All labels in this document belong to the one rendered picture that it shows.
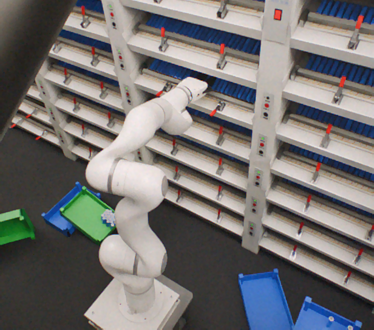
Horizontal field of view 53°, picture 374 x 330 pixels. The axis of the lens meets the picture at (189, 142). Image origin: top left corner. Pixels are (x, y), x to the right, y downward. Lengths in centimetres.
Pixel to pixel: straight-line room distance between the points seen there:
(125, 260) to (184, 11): 88
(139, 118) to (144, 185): 18
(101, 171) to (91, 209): 134
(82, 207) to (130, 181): 138
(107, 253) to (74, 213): 105
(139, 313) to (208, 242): 71
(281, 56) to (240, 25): 17
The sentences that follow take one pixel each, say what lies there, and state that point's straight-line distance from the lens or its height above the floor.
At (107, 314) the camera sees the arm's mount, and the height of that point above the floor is 36.
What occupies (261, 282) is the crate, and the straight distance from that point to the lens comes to 211.
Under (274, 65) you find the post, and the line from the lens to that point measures 132.
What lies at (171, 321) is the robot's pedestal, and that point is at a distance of 173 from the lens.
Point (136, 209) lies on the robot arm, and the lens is 108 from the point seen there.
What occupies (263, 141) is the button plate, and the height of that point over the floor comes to 84.
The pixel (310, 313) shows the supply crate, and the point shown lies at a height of 40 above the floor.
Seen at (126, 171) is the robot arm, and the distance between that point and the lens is 102.
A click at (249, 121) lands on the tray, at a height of 91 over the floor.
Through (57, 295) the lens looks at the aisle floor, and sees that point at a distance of 221.
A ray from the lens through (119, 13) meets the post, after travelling 162.
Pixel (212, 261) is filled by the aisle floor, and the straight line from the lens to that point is 215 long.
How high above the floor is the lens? 189
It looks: 44 degrees down
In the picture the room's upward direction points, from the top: 4 degrees counter-clockwise
